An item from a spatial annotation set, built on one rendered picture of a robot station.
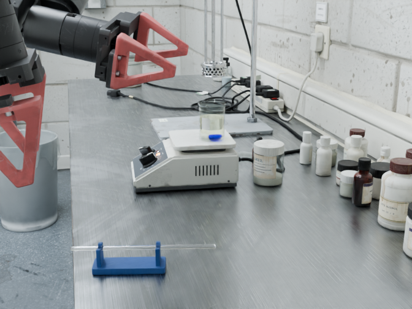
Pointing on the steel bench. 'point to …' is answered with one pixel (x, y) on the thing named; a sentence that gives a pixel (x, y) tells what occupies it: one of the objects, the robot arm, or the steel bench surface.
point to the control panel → (153, 164)
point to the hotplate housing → (190, 170)
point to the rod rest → (129, 264)
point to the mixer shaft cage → (212, 68)
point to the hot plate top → (178, 140)
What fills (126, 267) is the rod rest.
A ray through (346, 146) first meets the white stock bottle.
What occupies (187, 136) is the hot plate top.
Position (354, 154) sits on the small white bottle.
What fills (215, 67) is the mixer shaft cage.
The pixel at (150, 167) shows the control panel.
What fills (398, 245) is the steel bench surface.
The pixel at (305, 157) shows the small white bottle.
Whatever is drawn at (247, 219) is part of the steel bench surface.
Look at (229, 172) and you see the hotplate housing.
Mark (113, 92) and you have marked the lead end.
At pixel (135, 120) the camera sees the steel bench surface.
